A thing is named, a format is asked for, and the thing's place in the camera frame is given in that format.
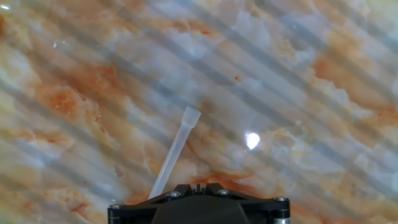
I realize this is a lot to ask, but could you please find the orange marble pattern mat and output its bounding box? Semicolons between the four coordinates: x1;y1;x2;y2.
0;0;398;224

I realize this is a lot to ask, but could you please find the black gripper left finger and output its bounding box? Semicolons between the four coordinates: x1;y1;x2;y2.
107;183;197;224

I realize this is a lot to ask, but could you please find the clear plastic pipette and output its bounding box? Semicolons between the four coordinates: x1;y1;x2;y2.
147;106;202;200

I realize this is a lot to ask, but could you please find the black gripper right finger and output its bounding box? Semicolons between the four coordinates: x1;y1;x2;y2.
205;182;292;224

